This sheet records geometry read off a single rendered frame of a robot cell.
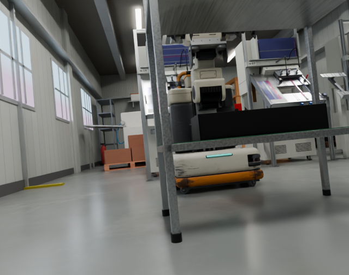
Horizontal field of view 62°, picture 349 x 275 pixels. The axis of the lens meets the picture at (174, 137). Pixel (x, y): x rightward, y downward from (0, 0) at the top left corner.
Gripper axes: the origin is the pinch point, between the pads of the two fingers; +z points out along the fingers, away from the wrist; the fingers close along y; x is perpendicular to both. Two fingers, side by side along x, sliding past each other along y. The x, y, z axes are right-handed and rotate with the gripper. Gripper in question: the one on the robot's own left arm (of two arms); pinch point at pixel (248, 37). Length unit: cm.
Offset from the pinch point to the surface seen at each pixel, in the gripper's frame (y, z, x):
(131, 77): -23, -629, 836
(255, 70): 107, -115, 168
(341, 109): 185, -30, 136
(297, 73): 150, -92, 145
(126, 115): -62, -238, 491
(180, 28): -51, 23, -25
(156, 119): -64, 61, -2
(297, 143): 142, -6, 178
